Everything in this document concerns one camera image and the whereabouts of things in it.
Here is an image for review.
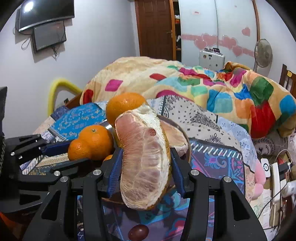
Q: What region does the standing electric fan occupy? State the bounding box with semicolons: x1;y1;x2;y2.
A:
253;39;273;72

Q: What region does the small black wall monitor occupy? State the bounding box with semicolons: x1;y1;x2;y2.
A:
33;21;67;53

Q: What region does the small tangerine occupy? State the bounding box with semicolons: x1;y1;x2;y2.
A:
103;154;113;161
68;138;91;161

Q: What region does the colourful patchwork blanket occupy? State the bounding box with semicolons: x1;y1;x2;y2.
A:
80;57;295;138

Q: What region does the white box appliance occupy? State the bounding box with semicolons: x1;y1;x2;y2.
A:
199;48;225;71

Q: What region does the large orange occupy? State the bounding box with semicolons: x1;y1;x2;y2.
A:
79;125;113;161
106;92;146;127

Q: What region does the white power strip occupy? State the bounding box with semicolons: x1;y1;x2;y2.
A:
271;162;280;205

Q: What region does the wall mounted black television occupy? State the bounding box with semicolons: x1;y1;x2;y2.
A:
15;0;75;32

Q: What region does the purple round plate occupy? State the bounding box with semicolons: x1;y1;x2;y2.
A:
101;115;192;205

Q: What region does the blue patterned patchwork cloth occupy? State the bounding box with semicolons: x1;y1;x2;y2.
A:
19;94;258;241

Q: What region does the brown wooden door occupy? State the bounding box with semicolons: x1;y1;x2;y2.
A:
135;0;174;60

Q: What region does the dark red grape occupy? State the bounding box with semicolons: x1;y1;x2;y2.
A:
128;225;149;241

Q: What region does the wooden headboard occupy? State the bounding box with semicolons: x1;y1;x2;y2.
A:
280;64;296;97

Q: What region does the sliding wardrobe with hearts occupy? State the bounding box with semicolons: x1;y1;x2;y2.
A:
178;0;257;68

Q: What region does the yellow foam tube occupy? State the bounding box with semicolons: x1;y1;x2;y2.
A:
47;78;82;116

